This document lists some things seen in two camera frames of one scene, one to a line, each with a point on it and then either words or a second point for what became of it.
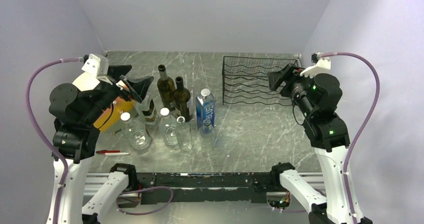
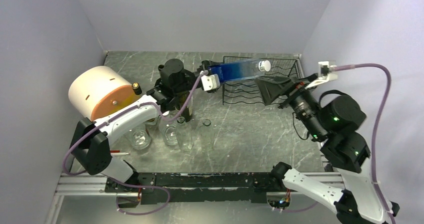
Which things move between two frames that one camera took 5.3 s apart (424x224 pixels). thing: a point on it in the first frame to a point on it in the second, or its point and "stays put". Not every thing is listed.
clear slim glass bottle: [184, 135] stays put
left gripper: [138, 88] to [205, 65]
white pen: [107, 154] stays put
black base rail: [203, 188] stays put
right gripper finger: [275, 78] to [271, 87]
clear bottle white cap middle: [167, 124] stays put
